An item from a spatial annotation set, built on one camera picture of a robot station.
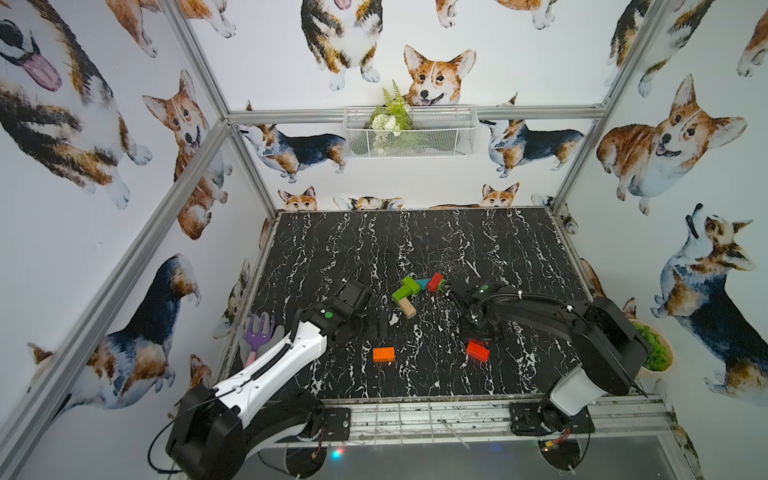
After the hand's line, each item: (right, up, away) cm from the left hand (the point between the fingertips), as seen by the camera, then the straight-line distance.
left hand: (380, 323), depth 81 cm
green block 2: (+6, +6, +15) cm, 17 cm away
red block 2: (+27, -8, +2) cm, 28 cm away
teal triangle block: (+13, +8, +16) cm, 22 cm away
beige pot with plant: (+70, -6, -7) cm, 70 cm away
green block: (+9, +8, +16) cm, 20 cm away
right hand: (+26, -5, +4) cm, 27 cm away
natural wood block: (+8, +2, +11) cm, 13 cm away
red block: (+16, +9, +17) cm, 25 cm away
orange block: (+1, -9, +3) cm, 10 cm away
